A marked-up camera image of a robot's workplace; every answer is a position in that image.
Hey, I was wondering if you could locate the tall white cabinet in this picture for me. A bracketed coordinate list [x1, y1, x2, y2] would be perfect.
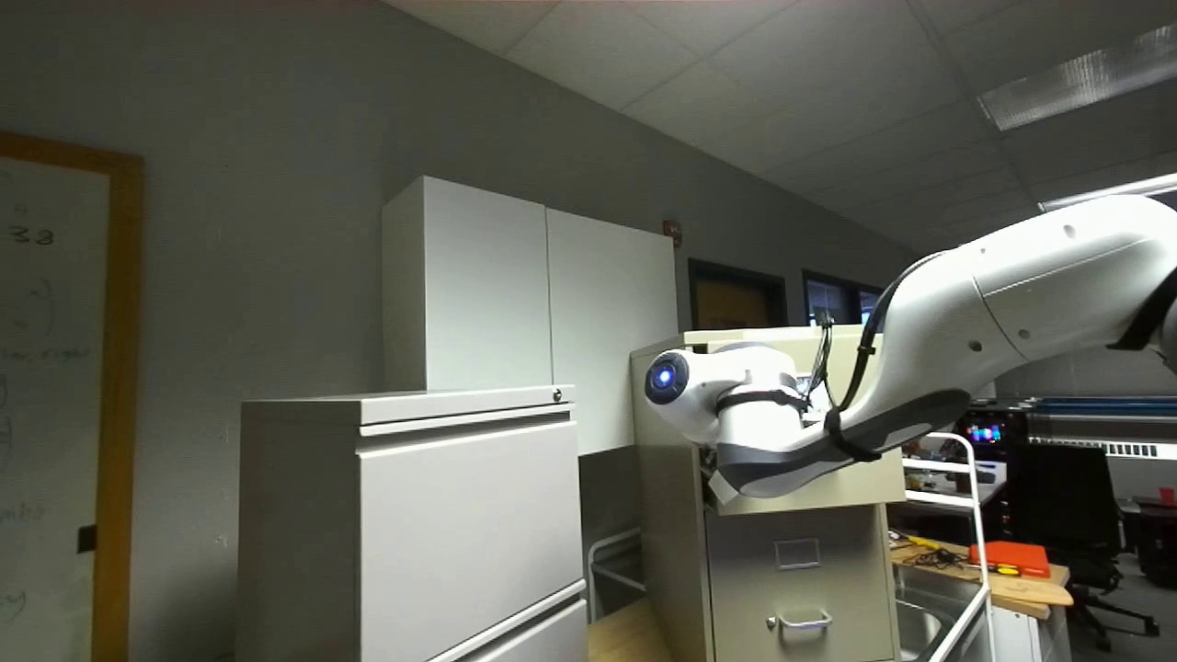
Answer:
[381, 175, 680, 458]

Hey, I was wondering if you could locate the beige file cabinet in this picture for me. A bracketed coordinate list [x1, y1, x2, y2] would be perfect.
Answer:
[629, 325, 908, 662]

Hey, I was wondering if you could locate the grey lateral file cabinet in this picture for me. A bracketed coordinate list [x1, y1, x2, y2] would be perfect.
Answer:
[236, 385, 590, 662]

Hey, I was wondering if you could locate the beige drawer with label holder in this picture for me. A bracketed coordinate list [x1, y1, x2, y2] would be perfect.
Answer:
[704, 504, 900, 662]

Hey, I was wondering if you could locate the dark framed door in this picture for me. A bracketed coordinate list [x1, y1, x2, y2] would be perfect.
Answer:
[687, 258, 790, 333]

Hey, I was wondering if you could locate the dark framed window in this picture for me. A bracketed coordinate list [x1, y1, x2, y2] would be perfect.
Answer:
[801, 268, 886, 328]

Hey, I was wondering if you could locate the lit monitor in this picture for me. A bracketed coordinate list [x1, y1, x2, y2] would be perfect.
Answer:
[960, 413, 1014, 449]

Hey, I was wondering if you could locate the white tube rack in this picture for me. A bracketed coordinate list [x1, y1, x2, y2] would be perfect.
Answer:
[900, 431, 1000, 662]

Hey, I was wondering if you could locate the steel sink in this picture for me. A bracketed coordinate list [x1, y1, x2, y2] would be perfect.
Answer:
[894, 563, 990, 662]

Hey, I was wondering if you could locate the orange case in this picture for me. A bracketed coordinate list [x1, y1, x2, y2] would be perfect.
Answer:
[967, 540, 1052, 579]

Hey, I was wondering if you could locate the black office chair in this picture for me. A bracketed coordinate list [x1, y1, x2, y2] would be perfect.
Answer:
[1005, 443, 1161, 652]

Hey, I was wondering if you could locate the wood framed whiteboard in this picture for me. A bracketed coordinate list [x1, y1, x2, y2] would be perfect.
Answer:
[0, 131, 146, 662]

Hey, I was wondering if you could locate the ceiling light panel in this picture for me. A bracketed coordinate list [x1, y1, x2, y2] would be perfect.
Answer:
[976, 25, 1177, 132]

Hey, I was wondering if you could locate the white tube frame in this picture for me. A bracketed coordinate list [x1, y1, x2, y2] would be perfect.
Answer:
[586, 526, 646, 623]

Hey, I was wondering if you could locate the silver drawer handle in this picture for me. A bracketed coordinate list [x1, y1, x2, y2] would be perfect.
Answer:
[766, 610, 835, 633]

